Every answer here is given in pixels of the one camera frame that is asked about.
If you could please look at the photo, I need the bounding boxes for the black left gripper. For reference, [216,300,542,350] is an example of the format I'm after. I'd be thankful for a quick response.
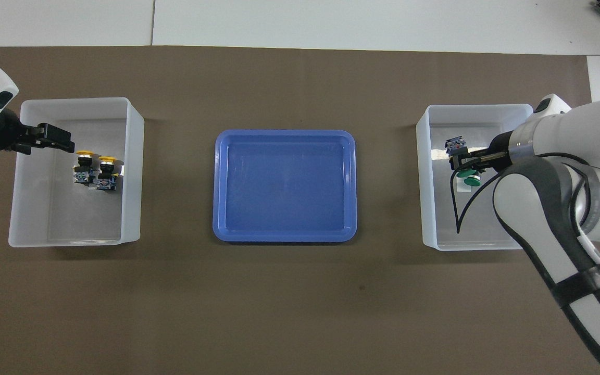
[0,108,76,156]

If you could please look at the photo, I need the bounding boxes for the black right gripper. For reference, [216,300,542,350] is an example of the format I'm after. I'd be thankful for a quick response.
[449,131,515,173]

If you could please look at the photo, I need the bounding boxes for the yellow push button switch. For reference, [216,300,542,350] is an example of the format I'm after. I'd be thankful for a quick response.
[73,149,96,184]
[95,155,120,191]

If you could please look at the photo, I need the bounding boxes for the translucent white plastic box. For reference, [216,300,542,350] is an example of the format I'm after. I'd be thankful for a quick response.
[8,97,145,248]
[416,104,536,252]

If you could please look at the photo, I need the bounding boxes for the blue plastic tray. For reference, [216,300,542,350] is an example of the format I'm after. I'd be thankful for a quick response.
[212,129,357,243]

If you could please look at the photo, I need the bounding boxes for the brown paper table mat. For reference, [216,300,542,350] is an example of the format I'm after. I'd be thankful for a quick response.
[0,46,600,375]

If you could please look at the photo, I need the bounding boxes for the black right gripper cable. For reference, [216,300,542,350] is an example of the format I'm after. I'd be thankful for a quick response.
[448,169,501,235]

